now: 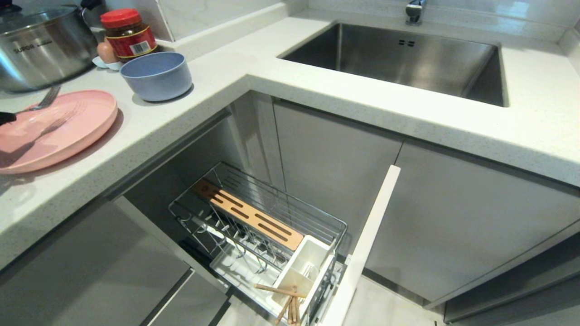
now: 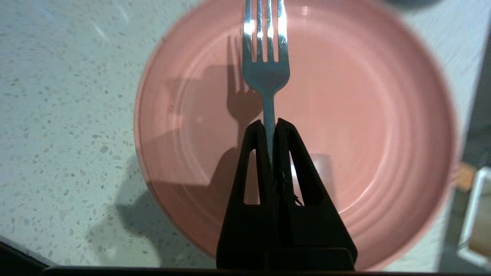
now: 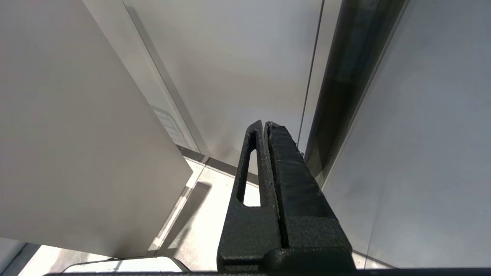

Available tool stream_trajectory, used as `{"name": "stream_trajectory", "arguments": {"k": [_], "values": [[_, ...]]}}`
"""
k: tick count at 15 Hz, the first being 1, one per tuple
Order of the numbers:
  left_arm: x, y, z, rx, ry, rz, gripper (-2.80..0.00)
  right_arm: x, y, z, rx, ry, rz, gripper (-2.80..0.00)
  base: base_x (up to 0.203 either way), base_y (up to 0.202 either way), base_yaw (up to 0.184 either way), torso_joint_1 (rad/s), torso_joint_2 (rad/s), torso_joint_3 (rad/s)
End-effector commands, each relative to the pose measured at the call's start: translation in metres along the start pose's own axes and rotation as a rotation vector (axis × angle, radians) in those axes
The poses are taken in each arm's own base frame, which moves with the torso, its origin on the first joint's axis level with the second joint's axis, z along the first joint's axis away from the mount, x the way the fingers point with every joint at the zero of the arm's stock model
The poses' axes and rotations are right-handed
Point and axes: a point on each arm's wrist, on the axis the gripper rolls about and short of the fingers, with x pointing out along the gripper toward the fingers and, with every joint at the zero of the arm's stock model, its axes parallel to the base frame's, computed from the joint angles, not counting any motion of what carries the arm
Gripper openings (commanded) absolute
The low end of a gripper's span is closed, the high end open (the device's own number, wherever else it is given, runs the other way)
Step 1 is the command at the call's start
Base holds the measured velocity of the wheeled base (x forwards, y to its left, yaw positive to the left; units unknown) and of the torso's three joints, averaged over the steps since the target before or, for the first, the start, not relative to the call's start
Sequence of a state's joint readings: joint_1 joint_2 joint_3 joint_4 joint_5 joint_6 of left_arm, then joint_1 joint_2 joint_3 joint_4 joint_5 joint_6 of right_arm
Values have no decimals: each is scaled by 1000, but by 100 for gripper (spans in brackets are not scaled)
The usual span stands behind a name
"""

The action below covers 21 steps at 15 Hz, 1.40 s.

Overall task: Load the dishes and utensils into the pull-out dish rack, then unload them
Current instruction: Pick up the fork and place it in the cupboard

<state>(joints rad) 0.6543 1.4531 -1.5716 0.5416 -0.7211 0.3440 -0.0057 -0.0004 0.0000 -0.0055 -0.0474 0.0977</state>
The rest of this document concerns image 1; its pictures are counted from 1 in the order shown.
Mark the metal fork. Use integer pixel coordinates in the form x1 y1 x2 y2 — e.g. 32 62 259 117
17 86 61 114

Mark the white pull-out front panel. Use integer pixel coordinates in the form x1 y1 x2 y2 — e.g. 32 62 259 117
319 165 401 326

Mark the stainless steel cooking pot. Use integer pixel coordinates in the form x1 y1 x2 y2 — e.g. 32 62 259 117
0 5 99 94

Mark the pink plate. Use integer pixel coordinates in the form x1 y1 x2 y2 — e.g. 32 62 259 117
0 89 119 175

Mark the glass pot lid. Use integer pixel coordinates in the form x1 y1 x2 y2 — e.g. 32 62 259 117
0 0 83 36

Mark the white egg holder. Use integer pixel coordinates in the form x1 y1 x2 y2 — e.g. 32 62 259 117
92 55 124 72

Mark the brown egg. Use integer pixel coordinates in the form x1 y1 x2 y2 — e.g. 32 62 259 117
97 41 119 64

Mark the red-lidded sauce jar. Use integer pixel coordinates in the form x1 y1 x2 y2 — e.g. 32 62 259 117
100 8 160 62

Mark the blue bowl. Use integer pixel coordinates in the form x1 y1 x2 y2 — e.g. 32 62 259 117
120 51 193 102

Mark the grey drawer front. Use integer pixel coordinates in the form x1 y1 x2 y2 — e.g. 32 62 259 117
147 269 232 326
0 198 192 326

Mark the slotted wooden knife board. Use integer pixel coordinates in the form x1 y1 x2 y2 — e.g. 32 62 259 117
194 179 305 251

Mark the white drip tray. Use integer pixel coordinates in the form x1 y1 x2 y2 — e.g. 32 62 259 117
209 250 296 318

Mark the grey cabinet door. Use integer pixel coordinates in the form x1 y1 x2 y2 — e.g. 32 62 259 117
362 139 580 309
273 98 404 275

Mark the white utensil holder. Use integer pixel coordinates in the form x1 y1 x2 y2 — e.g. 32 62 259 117
271 234 336 314

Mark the stainless steel sink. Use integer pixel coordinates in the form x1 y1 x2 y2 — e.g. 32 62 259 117
277 23 508 108

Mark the chrome faucet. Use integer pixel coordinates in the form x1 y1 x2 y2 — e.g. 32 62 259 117
405 0 427 26

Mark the wire pull-out dish rack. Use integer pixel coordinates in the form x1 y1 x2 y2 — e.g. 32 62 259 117
168 161 349 326

